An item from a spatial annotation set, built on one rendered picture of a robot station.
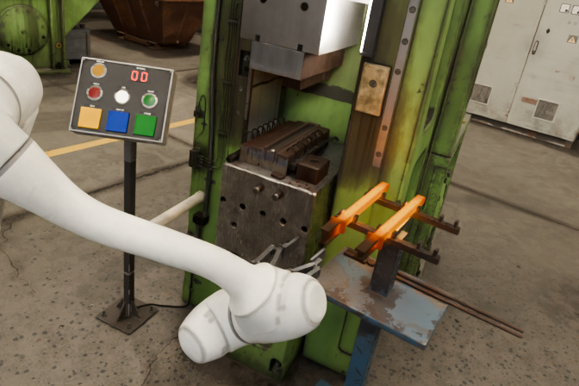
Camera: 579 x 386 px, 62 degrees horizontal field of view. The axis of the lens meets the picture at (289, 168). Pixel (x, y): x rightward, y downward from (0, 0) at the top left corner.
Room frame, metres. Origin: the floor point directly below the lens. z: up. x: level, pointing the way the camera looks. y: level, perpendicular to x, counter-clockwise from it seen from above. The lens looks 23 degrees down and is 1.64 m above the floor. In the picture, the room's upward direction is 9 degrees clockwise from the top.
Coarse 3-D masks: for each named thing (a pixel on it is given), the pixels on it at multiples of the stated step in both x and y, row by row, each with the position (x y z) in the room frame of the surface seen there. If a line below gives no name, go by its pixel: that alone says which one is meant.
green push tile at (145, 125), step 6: (138, 120) 1.64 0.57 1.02; (144, 120) 1.65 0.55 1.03; (150, 120) 1.65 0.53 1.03; (156, 120) 1.65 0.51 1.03; (138, 126) 1.63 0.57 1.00; (144, 126) 1.63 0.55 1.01; (150, 126) 1.64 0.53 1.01; (138, 132) 1.62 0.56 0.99; (144, 132) 1.62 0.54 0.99; (150, 132) 1.63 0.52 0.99
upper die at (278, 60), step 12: (252, 48) 1.67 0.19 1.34; (264, 48) 1.65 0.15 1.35; (276, 48) 1.63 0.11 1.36; (288, 48) 1.62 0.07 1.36; (252, 60) 1.67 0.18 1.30; (264, 60) 1.65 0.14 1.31; (276, 60) 1.63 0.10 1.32; (288, 60) 1.62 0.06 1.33; (300, 60) 1.60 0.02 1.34; (312, 60) 1.67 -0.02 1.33; (324, 60) 1.78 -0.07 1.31; (336, 60) 1.91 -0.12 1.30; (276, 72) 1.63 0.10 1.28; (288, 72) 1.61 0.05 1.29; (300, 72) 1.60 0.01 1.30; (312, 72) 1.69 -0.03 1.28
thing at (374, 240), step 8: (416, 200) 1.39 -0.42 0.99; (424, 200) 1.42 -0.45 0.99; (408, 208) 1.33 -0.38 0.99; (392, 216) 1.25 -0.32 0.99; (400, 216) 1.26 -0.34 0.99; (408, 216) 1.30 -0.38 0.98; (384, 224) 1.20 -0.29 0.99; (392, 224) 1.21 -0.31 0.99; (400, 224) 1.24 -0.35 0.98; (368, 232) 1.13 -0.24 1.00; (376, 232) 1.15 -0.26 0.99; (384, 232) 1.16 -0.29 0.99; (368, 240) 1.09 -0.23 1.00; (376, 240) 1.10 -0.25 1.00; (360, 248) 1.05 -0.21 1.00; (368, 248) 1.05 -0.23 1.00; (376, 248) 1.10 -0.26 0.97; (360, 256) 1.04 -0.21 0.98; (368, 256) 1.06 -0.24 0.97
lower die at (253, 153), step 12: (276, 132) 1.84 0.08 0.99; (288, 132) 1.86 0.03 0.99; (312, 132) 1.91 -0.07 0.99; (324, 132) 1.93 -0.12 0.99; (252, 144) 1.69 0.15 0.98; (264, 144) 1.69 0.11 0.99; (288, 144) 1.70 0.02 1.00; (300, 144) 1.74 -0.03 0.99; (312, 144) 1.80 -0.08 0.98; (240, 156) 1.67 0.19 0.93; (252, 156) 1.65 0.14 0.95; (264, 156) 1.63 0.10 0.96; (276, 156) 1.61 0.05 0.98; (288, 156) 1.60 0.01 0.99; (300, 156) 1.70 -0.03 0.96; (264, 168) 1.63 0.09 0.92; (276, 168) 1.61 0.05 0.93; (288, 168) 1.61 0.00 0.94
